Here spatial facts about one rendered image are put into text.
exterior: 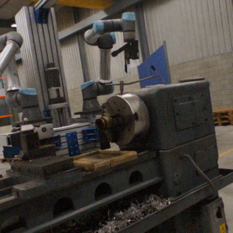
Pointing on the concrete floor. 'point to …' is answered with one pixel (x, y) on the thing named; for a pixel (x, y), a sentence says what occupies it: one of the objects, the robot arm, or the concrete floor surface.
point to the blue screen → (162, 63)
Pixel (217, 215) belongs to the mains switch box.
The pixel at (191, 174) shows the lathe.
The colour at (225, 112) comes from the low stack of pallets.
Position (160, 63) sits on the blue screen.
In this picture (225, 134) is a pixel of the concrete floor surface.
